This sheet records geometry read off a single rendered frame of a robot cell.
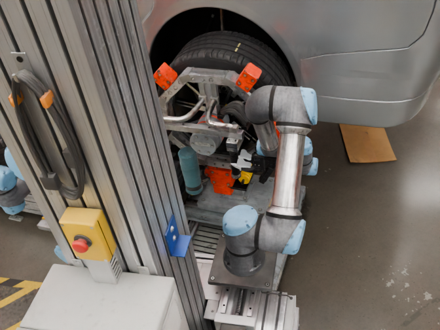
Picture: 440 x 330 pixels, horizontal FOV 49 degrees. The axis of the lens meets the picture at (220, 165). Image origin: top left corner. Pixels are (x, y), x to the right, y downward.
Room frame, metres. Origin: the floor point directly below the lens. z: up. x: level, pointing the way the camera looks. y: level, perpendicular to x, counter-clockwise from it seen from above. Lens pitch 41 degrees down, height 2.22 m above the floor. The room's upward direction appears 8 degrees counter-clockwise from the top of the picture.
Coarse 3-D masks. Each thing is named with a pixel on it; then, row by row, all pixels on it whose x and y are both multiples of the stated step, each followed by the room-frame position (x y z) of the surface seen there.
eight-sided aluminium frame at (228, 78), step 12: (192, 72) 1.89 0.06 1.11; (204, 72) 1.88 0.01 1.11; (216, 72) 1.85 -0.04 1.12; (228, 72) 1.83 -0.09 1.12; (180, 84) 1.88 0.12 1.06; (228, 84) 1.78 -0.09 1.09; (168, 96) 1.91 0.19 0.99; (240, 96) 1.77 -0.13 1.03; (168, 108) 1.97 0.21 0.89; (180, 132) 1.96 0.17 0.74; (180, 144) 1.91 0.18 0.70; (204, 156) 1.88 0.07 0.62; (216, 156) 1.88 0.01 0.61; (228, 156) 1.86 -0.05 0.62; (228, 168) 1.81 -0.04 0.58
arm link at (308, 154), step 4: (308, 140) 1.44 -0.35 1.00; (308, 144) 1.42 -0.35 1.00; (304, 148) 1.40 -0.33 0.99; (308, 148) 1.41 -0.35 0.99; (312, 148) 1.44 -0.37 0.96; (304, 152) 1.40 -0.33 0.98; (308, 152) 1.41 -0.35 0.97; (304, 156) 1.41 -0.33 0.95; (308, 156) 1.41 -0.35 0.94; (304, 160) 1.41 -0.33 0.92; (308, 160) 1.42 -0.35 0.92; (304, 164) 1.42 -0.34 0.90
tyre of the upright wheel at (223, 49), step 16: (224, 32) 2.09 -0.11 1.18; (192, 48) 2.02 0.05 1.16; (208, 48) 1.96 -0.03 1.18; (224, 48) 1.94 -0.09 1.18; (240, 48) 1.95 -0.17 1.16; (256, 48) 1.97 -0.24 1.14; (176, 64) 1.98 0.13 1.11; (192, 64) 1.94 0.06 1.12; (208, 64) 1.91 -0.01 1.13; (224, 64) 1.88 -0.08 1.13; (240, 64) 1.85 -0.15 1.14; (256, 64) 1.86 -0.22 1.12; (272, 64) 1.92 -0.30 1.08; (272, 80) 1.83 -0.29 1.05; (288, 80) 1.92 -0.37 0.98
